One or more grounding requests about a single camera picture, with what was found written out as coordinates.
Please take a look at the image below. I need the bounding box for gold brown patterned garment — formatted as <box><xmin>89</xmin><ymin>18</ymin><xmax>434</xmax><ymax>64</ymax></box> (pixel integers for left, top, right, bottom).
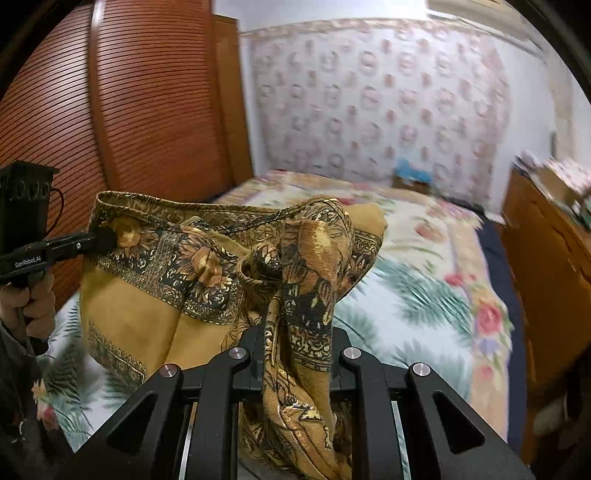
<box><xmin>79</xmin><ymin>191</ymin><xmax>387</xmax><ymax>479</ymax></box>

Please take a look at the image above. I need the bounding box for left hand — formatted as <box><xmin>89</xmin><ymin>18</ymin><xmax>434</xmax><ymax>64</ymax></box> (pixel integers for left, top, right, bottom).
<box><xmin>1</xmin><ymin>273</ymin><xmax>55</xmax><ymax>342</ymax></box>

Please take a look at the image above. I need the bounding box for floral leaf bed cover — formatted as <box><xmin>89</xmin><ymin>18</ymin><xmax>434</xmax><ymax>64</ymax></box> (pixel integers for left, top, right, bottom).
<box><xmin>32</xmin><ymin>171</ymin><xmax>525</xmax><ymax>449</ymax></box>

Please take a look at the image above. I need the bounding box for brown louvered wardrobe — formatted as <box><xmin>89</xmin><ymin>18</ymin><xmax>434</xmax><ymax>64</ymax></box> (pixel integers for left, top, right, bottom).
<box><xmin>0</xmin><ymin>0</ymin><xmax>256</xmax><ymax>310</ymax></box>

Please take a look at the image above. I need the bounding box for wooden sideboard cabinet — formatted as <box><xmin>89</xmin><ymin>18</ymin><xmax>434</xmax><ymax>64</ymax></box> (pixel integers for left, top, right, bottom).
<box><xmin>502</xmin><ymin>166</ymin><xmax>590</xmax><ymax>395</ymax></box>

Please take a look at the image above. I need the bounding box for blue item on box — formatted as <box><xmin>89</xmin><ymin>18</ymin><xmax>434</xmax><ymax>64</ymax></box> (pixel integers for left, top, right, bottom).
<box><xmin>393</xmin><ymin>159</ymin><xmax>433</xmax><ymax>195</ymax></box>

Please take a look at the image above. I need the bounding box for cardboard box with floral cloth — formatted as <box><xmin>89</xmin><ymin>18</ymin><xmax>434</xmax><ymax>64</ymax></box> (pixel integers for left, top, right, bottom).
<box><xmin>517</xmin><ymin>151</ymin><xmax>590</xmax><ymax>214</ymax></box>

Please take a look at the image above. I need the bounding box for pink circle patterned curtain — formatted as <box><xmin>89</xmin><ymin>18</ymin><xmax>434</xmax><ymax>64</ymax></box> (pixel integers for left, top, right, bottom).
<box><xmin>245</xmin><ymin>19</ymin><xmax>511</xmax><ymax>205</ymax></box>

